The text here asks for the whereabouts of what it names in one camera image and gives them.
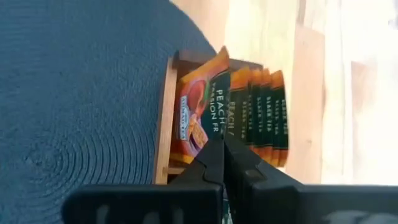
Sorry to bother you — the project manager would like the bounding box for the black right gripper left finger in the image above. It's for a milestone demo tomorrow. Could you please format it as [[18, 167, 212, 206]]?
[[169, 139, 225, 224]]

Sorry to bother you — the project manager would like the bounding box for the round black woven placemat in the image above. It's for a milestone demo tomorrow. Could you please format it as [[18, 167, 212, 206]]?
[[0, 0, 218, 224]]

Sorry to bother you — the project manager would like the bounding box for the orange tea packet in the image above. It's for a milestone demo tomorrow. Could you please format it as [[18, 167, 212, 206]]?
[[269, 70, 290, 168], [248, 68, 264, 150], [170, 45, 231, 165], [228, 67, 251, 144], [260, 68, 274, 164]]

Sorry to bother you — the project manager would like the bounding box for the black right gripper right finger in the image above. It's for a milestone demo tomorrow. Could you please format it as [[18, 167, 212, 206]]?
[[223, 135, 304, 224]]

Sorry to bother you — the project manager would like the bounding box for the wooden tea organizer box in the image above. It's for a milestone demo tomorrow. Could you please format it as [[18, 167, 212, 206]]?
[[152, 49, 265, 185]]

